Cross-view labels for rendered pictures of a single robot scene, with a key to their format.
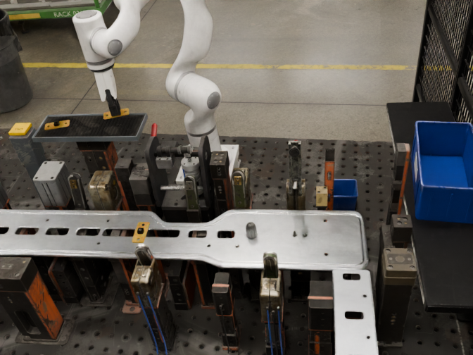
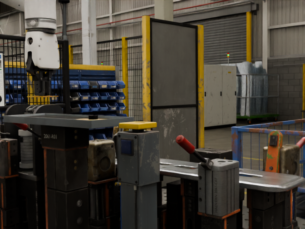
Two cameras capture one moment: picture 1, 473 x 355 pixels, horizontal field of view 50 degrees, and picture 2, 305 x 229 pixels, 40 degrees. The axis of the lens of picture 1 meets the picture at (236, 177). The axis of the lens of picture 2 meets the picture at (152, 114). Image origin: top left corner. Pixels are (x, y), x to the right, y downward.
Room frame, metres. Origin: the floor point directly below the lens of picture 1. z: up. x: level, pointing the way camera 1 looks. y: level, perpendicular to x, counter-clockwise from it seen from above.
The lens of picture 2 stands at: (2.31, 1.21, 1.23)
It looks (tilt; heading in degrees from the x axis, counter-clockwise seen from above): 3 degrees down; 210
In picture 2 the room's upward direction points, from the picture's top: 1 degrees counter-clockwise
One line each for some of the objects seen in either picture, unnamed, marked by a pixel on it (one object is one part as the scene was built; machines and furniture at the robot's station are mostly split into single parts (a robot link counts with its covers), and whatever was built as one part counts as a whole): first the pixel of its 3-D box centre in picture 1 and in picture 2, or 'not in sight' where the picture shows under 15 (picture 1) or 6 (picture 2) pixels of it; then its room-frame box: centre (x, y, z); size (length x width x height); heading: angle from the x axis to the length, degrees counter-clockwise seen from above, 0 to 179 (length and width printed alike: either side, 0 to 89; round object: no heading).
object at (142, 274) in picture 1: (155, 306); not in sight; (0.92, 0.29, 0.87); 0.12 x 0.09 x 0.35; 169
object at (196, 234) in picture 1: (205, 266); not in sight; (1.07, 0.13, 0.84); 0.12 x 0.05 x 0.29; 169
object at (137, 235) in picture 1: (140, 231); not in sight; (1.10, 0.31, 1.01); 0.08 x 0.04 x 0.01; 169
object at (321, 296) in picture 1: (320, 323); not in sight; (0.81, -0.18, 0.84); 0.11 x 0.10 x 0.28; 169
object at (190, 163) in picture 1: (188, 199); (36, 176); (1.28, 0.17, 0.94); 0.18 x 0.13 x 0.49; 79
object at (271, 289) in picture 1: (272, 320); not in sight; (0.82, -0.05, 0.87); 0.12 x 0.09 x 0.35; 169
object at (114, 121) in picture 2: (90, 127); (64, 119); (1.47, 0.47, 1.16); 0.37 x 0.14 x 0.02; 79
